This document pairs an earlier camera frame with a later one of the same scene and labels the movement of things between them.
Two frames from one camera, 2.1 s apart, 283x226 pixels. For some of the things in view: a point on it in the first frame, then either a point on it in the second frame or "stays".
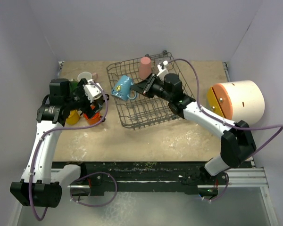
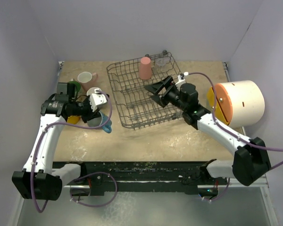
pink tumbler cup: x=145 y=68 stays
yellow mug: x=73 y=117 stays
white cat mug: x=73 y=84 stays
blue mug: x=121 y=88 → x=100 y=120
